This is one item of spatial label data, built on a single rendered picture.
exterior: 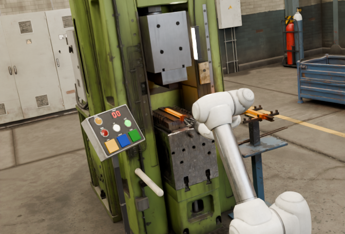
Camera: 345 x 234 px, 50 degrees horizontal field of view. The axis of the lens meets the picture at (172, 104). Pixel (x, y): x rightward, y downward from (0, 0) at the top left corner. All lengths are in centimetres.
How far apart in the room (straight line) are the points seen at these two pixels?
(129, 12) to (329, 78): 412
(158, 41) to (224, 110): 98
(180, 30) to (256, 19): 781
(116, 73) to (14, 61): 515
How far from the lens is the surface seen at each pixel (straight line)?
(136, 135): 248
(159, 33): 263
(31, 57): 772
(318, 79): 632
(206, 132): 239
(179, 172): 282
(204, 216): 311
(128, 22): 270
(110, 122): 242
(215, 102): 182
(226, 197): 338
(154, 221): 313
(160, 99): 320
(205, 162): 290
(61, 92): 788
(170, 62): 267
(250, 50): 1033
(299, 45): 980
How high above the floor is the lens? 177
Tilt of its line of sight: 14 degrees down
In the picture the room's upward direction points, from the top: 7 degrees counter-clockwise
